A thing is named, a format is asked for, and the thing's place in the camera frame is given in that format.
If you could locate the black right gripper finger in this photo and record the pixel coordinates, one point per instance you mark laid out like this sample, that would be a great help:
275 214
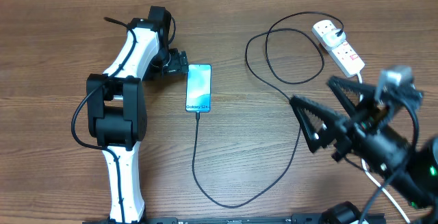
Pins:
320 124
345 90

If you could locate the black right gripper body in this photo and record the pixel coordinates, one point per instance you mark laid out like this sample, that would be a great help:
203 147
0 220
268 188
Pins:
358 133

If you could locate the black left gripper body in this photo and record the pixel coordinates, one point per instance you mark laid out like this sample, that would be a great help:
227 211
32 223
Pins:
174 63

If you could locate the blue Samsung Galaxy phone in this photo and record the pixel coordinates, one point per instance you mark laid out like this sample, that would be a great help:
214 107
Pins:
198 91

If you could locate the white power strip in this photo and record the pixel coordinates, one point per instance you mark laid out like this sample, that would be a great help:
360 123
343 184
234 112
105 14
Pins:
344 55

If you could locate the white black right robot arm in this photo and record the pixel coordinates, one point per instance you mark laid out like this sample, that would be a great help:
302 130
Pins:
415 179

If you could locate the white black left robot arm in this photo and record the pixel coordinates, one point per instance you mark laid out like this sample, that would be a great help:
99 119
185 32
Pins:
112 116

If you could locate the white USB charger adapter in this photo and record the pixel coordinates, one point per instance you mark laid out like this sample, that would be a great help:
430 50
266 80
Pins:
333 39

